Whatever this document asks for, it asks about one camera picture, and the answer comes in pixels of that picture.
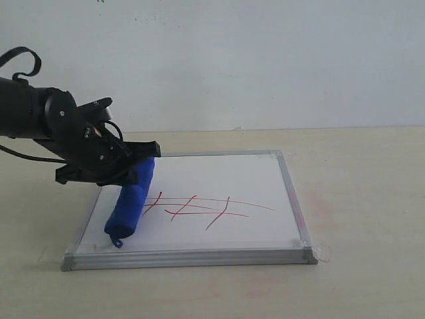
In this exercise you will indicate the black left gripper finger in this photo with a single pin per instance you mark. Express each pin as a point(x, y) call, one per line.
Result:
point(72, 173)

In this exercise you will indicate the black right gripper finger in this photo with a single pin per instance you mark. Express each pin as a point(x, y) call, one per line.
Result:
point(139, 151)

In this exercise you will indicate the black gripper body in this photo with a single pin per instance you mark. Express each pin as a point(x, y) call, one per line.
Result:
point(89, 141)

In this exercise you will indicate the blue cloth eraser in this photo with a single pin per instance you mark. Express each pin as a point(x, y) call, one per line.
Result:
point(123, 221)

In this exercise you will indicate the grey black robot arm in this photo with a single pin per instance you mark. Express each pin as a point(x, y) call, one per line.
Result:
point(24, 110)

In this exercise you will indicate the clear tape back right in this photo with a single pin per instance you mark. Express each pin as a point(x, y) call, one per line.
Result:
point(287, 156)

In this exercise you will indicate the clear tape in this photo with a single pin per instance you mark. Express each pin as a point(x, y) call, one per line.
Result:
point(287, 156)
point(312, 254)

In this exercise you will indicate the clear tape front right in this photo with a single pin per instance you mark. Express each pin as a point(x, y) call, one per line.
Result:
point(312, 254)

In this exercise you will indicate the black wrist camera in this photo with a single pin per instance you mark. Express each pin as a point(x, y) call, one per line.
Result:
point(96, 111)

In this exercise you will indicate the white board with aluminium frame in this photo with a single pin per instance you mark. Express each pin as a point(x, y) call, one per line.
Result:
point(202, 209)

